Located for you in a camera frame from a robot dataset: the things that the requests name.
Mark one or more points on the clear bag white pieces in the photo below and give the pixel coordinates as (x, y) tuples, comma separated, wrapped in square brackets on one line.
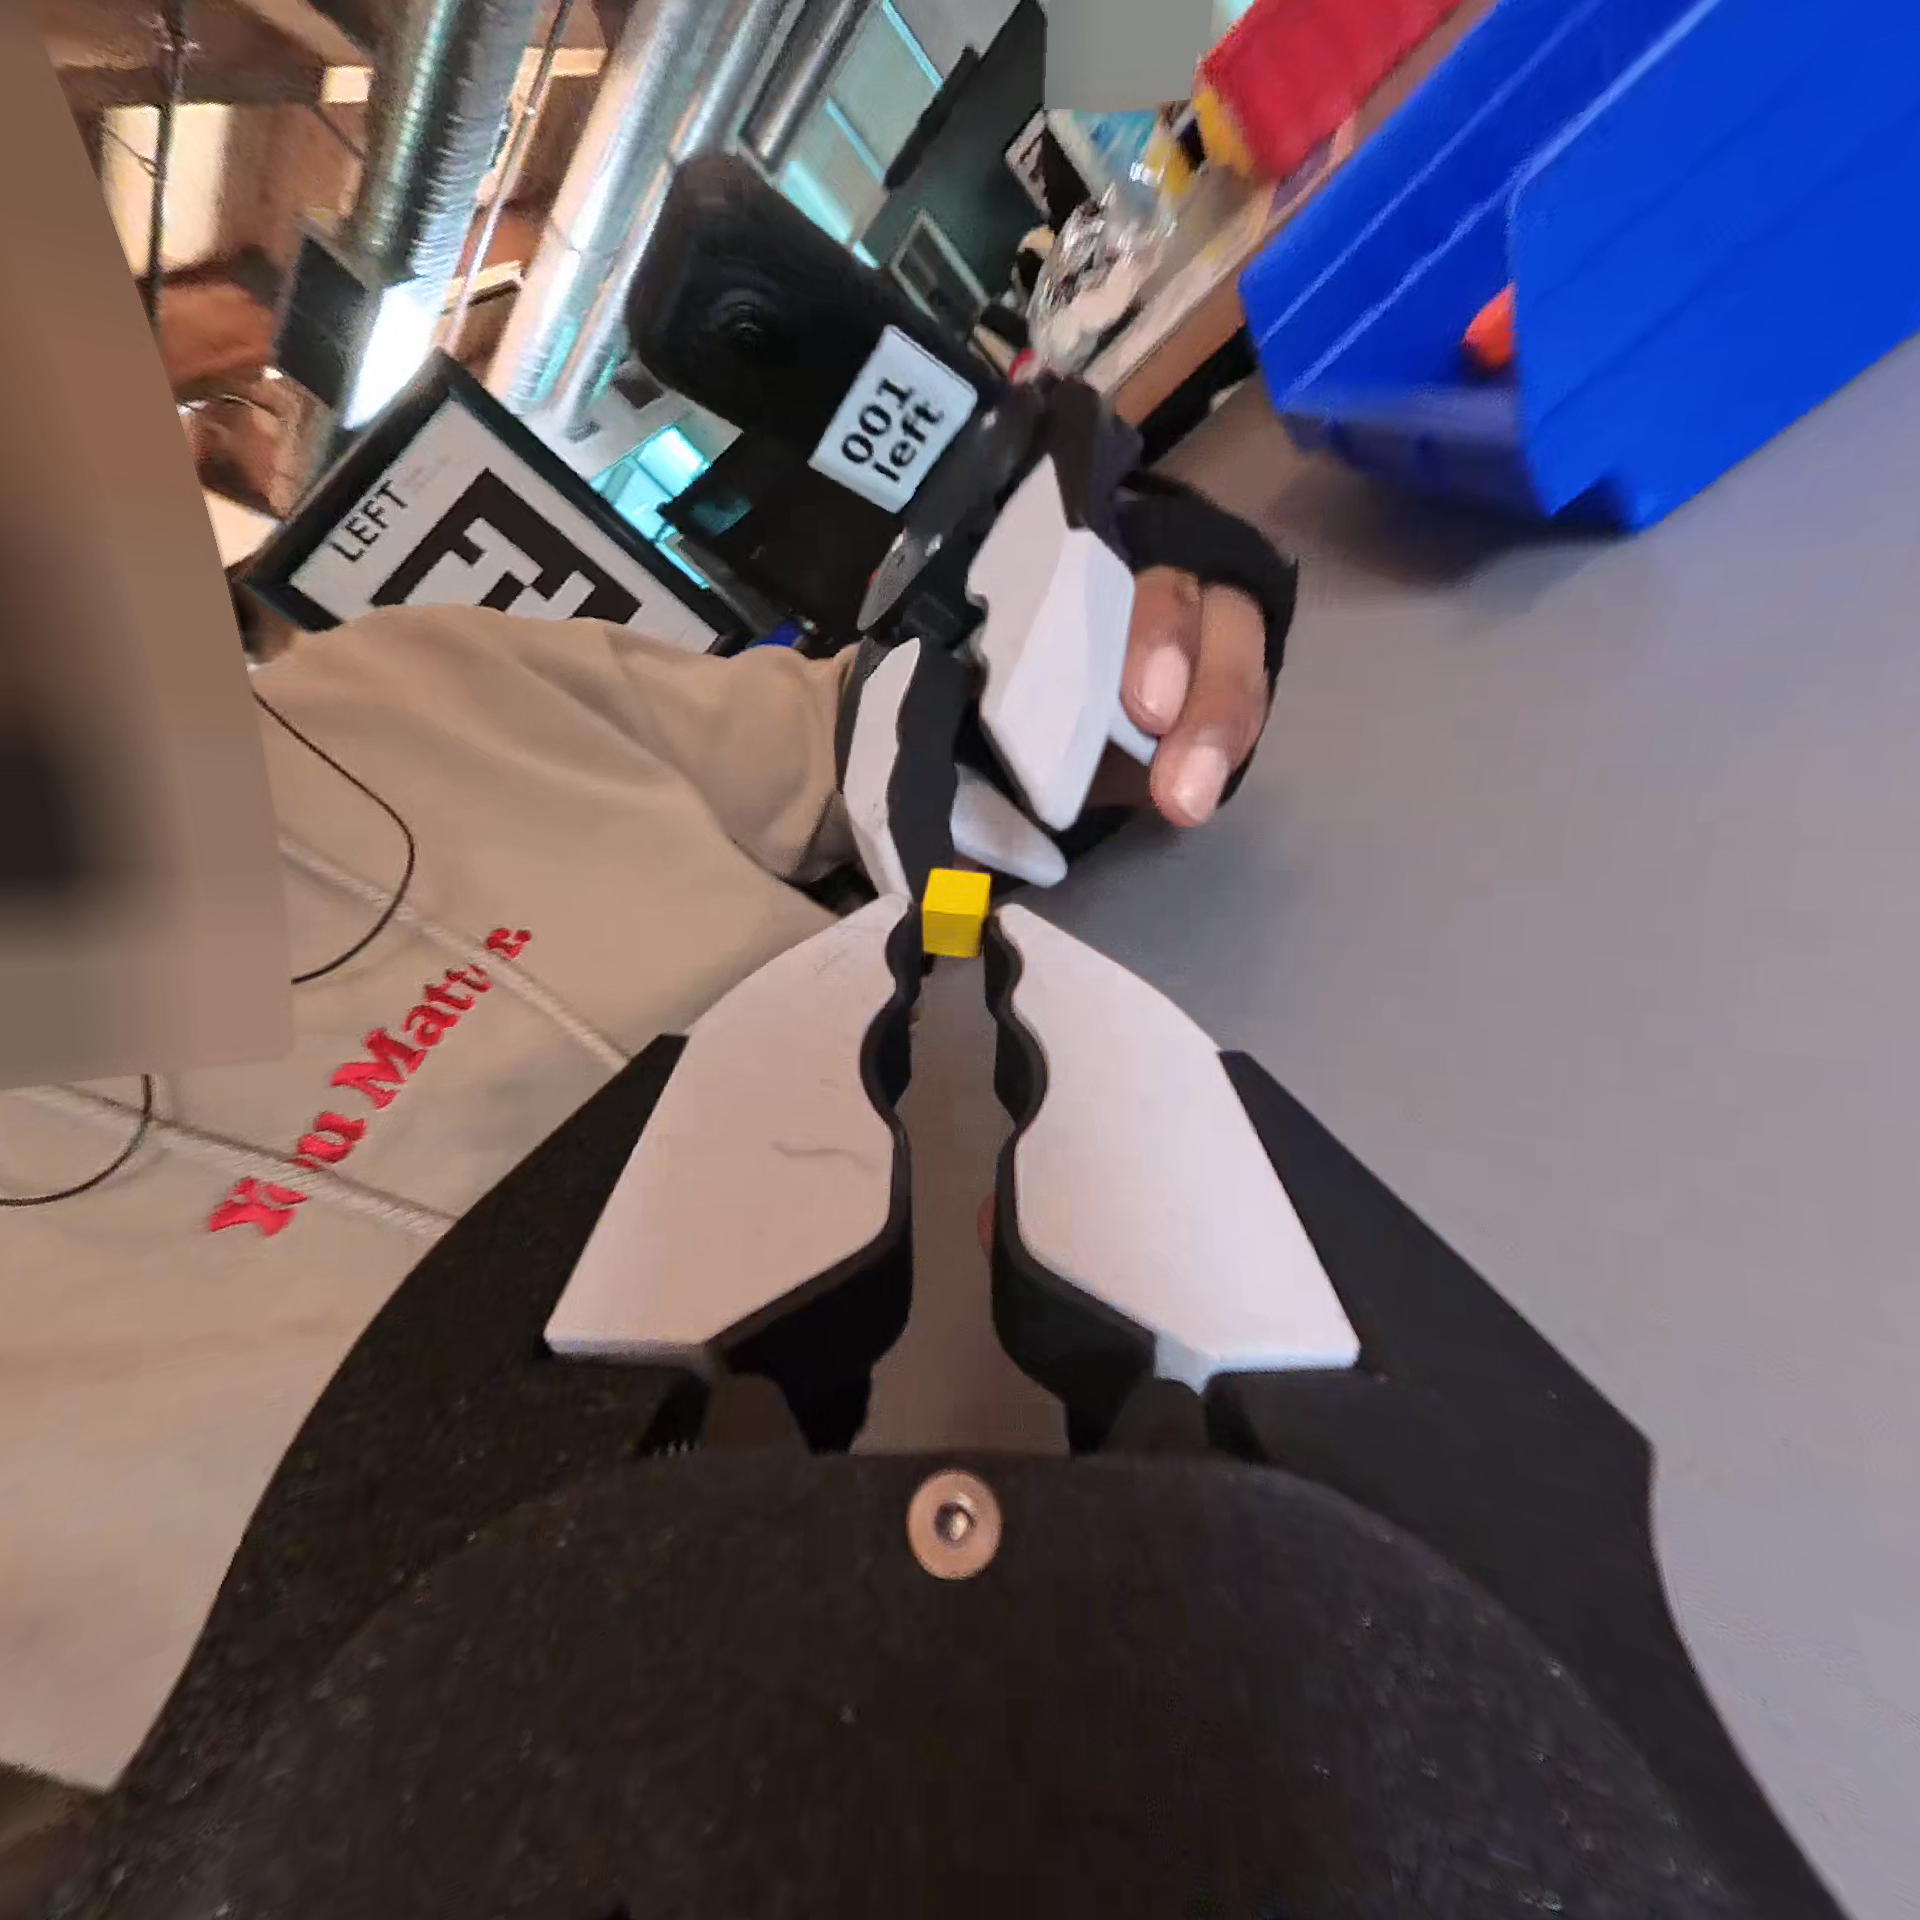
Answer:
[(1111, 254)]

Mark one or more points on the yellow bin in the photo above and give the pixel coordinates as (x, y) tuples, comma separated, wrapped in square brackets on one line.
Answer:
[(1200, 143)]

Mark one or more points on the person's left hand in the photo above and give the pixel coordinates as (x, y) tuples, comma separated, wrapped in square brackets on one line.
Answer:
[(1200, 705)]

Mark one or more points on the orange block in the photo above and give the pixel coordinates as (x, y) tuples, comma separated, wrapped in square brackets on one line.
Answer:
[(1489, 330)]

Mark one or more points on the wooden table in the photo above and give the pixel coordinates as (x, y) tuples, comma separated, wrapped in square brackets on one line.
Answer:
[(1184, 338)]

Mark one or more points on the large red ribbed bin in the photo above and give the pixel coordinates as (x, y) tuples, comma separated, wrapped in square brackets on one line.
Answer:
[(1320, 74)]

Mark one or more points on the framed marker poster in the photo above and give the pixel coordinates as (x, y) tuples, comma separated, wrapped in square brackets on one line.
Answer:
[(451, 510)]

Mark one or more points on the blue plastic bin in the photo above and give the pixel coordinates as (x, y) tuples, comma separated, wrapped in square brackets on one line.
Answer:
[(1724, 270)]

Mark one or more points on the person's beige hoodie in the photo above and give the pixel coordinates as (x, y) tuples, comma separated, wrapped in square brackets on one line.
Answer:
[(151, 1424)]

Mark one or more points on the small marker poster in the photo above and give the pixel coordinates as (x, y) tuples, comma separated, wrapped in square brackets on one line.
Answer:
[(1028, 159)]

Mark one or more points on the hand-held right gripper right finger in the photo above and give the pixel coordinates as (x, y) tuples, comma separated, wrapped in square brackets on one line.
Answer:
[(1184, 1184)]

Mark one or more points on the small yellow cube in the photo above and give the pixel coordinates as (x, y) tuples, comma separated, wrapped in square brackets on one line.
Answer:
[(957, 913)]

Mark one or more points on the person's left forearm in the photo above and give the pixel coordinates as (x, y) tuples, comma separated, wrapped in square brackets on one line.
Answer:
[(601, 720)]

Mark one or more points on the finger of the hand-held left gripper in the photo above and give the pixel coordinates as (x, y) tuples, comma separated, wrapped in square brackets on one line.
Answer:
[(1050, 644), (875, 764)]

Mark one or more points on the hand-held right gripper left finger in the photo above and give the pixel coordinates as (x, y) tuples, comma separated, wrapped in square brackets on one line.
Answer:
[(734, 1171)]

